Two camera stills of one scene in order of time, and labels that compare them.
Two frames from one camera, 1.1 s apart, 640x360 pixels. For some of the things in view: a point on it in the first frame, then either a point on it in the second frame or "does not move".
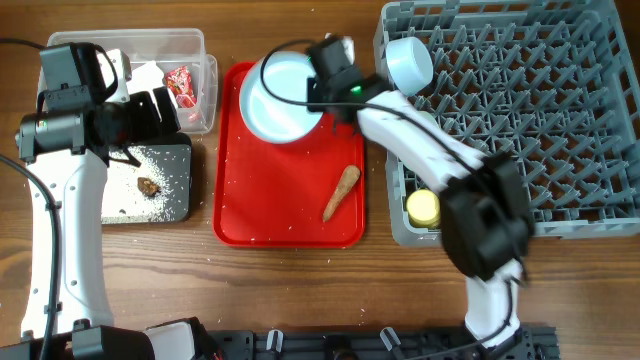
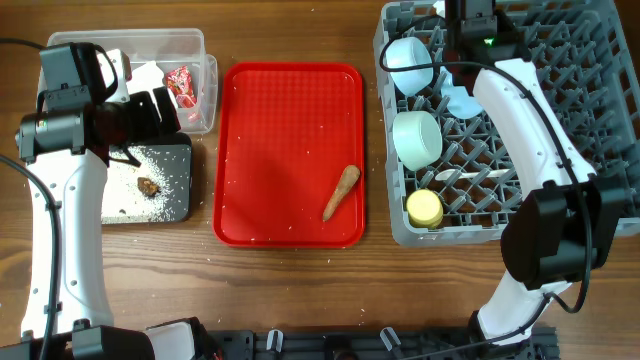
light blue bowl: [410, 64] does not move
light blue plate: [287, 75] to [461, 104]
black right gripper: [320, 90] to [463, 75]
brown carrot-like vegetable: [348, 177] does not move
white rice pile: [136, 195] does not move
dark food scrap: [147, 186] does not move
